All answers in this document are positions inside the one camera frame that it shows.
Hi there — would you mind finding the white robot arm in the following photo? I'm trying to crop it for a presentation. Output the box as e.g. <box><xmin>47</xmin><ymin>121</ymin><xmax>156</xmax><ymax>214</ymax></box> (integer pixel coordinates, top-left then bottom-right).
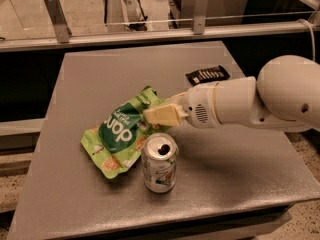
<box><xmin>143</xmin><ymin>55</ymin><xmax>320</xmax><ymax>132</ymax></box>

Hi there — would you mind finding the white cable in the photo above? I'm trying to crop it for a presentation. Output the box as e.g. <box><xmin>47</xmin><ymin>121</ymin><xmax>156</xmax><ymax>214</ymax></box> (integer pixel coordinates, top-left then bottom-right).
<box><xmin>297</xmin><ymin>18</ymin><xmax>317</xmax><ymax>62</ymax></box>

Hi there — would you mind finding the metal rail bracket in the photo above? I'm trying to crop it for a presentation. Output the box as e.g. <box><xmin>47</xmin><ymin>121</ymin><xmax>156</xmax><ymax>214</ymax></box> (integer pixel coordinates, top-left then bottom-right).
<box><xmin>193</xmin><ymin>0</ymin><xmax>208</xmax><ymax>35</ymax></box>
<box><xmin>43</xmin><ymin>0</ymin><xmax>72</xmax><ymax>43</ymax></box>

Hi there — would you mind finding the left metal rail bracket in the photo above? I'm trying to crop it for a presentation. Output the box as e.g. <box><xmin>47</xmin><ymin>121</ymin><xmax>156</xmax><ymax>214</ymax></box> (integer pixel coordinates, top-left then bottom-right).
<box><xmin>43</xmin><ymin>0</ymin><xmax>72</xmax><ymax>43</ymax></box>

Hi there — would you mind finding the right metal rail bracket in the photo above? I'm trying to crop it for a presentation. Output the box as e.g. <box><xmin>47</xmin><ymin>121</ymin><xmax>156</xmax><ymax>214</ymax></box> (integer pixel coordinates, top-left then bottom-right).
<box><xmin>193</xmin><ymin>0</ymin><xmax>208</xmax><ymax>35</ymax></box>

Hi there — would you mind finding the green rice chip bag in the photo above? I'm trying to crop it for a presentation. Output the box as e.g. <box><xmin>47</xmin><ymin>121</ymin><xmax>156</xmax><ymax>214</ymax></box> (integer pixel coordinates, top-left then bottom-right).
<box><xmin>81</xmin><ymin>86</ymin><xmax>167</xmax><ymax>179</ymax></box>

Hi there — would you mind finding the black snack bar wrapper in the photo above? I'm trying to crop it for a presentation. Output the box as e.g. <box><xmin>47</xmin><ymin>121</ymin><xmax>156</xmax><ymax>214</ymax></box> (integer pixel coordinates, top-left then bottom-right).
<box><xmin>185</xmin><ymin>65</ymin><xmax>230</xmax><ymax>86</ymax></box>

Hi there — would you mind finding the horizontal metal rail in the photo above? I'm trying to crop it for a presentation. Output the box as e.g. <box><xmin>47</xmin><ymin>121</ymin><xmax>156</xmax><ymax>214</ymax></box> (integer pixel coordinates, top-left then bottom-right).
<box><xmin>0</xmin><ymin>21</ymin><xmax>309</xmax><ymax>52</ymax></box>

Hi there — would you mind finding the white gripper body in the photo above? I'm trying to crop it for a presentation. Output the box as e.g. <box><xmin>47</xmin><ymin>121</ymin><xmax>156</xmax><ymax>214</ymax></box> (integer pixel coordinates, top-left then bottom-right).
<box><xmin>182</xmin><ymin>83</ymin><xmax>220</xmax><ymax>129</ymax></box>

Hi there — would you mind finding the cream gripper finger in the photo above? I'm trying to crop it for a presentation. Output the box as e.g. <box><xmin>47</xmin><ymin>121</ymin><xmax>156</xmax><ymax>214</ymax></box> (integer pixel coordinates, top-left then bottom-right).
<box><xmin>143</xmin><ymin>103</ymin><xmax>188</xmax><ymax>127</ymax></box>
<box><xmin>163</xmin><ymin>92</ymin><xmax>185</xmax><ymax>106</ymax></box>

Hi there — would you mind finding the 7up soda can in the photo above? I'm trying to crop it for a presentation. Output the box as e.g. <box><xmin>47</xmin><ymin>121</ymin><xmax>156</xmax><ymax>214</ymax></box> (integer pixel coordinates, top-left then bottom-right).
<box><xmin>141</xmin><ymin>133</ymin><xmax>179</xmax><ymax>193</ymax></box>

